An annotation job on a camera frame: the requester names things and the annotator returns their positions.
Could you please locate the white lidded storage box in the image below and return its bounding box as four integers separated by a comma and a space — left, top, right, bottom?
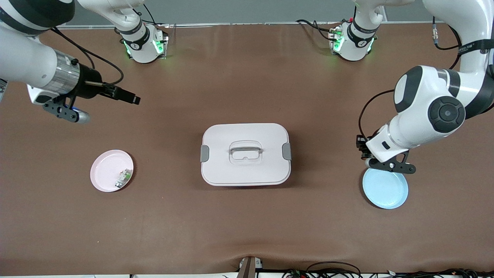
200, 123, 292, 186

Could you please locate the light blue round plate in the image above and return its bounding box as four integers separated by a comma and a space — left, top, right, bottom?
362, 167, 409, 210

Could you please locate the pink round plate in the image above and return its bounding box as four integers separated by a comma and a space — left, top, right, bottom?
90, 150, 134, 193

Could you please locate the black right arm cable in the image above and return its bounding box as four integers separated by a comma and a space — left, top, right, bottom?
50, 27, 125, 86

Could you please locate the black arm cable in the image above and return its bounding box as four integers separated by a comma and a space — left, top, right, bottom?
50, 27, 125, 86
357, 89, 396, 136

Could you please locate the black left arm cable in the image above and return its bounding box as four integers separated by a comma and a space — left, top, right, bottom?
357, 89, 396, 136

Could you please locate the black base cable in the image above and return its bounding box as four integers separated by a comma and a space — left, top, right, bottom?
143, 3, 170, 28
296, 19, 342, 41

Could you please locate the green white switch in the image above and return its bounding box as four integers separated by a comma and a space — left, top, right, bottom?
115, 169, 133, 189

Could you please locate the black cable loop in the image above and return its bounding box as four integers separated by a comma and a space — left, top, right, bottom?
307, 261, 362, 278

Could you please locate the tangled cable bundle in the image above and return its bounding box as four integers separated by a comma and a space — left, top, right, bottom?
282, 268, 494, 278

